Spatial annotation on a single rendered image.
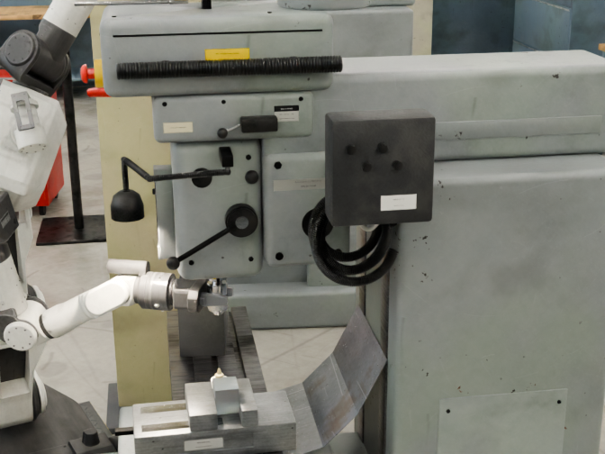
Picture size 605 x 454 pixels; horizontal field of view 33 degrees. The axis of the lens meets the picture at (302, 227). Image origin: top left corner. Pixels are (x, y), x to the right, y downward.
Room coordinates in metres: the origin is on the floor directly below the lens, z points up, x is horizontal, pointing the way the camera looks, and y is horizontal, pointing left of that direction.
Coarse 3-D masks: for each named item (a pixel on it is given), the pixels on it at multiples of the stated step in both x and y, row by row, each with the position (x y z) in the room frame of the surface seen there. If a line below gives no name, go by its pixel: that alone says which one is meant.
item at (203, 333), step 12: (180, 276) 2.52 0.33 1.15; (180, 312) 2.42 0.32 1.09; (204, 312) 2.42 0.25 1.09; (180, 324) 2.42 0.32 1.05; (192, 324) 2.42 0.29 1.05; (204, 324) 2.42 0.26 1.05; (216, 324) 2.42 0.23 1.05; (180, 336) 2.42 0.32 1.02; (192, 336) 2.42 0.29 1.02; (204, 336) 2.42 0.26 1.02; (216, 336) 2.42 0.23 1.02; (180, 348) 2.42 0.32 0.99; (192, 348) 2.42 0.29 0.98; (204, 348) 2.42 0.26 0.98; (216, 348) 2.42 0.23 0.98
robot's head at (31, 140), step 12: (12, 108) 2.25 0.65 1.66; (24, 108) 2.25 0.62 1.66; (36, 108) 2.29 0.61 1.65; (24, 120) 2.23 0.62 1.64; (36, 120) 2.24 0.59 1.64; (12, 132) 2.28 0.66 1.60; (24, 132) 2.21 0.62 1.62; (36, 132) 2.22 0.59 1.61; (24, 144) 2.20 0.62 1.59; (36, 144) 2.21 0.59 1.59
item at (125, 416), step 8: (128, 408) 2.29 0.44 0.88; (120, 416) 2.26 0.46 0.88; (128, 416) 2.25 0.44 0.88; (120, 424) 2.22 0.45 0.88; (128, 424) 2.21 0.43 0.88; (120, 440) 2.14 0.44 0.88; (128, 440) 2.14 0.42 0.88; (120, 448) 2.11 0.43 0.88; (128, 448) 2.10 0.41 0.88; (328, 448) 2.10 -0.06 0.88
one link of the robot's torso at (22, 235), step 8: (24, 216) 2.60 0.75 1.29; (24, 224) 2.59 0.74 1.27; (16, 232) 2.59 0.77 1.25; (24, 232) 2.58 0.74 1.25; (8, 240) 2.60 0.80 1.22; (16, 240) 2.60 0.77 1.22; (24, 240) 2.58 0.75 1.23; (16, 248) 2.61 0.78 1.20; (24, 248) 2.57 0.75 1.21; (16, 256) 2.61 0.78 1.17; (24, 256) 2.57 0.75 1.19; (16, 264) 2.61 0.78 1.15; (24, 264) 2.57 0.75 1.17; (24, 272) 2.57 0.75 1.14; (24, 280) 2.57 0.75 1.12; (24, 288) 2.57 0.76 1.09; (32, 288) 2.63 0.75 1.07
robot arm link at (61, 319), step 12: (36, 300) 2.28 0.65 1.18; (72, 300) 2.22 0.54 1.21; (24, 312) 2.22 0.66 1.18; (36, 312) 2.24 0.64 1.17; (48, 312) 2.22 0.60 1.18; (60, 312) 2.21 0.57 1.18; (72, 312) 2.20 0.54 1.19; (36, 324) 2.20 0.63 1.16; (48, 324) 2.20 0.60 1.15; (60, 324) 2.20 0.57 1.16; (72, 324) 2.20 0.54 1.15; (48, 336) 2.21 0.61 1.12; (60, 336) 2.22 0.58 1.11
